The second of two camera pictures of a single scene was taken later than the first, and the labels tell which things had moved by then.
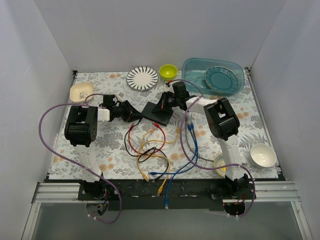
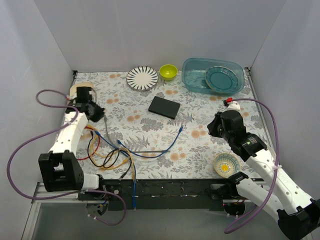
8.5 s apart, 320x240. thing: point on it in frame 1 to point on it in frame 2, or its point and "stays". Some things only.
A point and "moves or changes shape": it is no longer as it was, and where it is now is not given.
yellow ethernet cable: [163, 184] to [105, 167]
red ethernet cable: [130, 127] to [97, 148]
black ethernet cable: [149, 157] to [113, 163]
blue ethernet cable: [184, 169] to [165, 151]
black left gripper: [127, 112] to [96, 113]
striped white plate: [142, 78] stays
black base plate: [166, 194] stays
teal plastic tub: [214, 76] stays
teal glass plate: [221, 78] stays
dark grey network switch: [151, 111] moves or changes shape
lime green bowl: [168, 72] stays
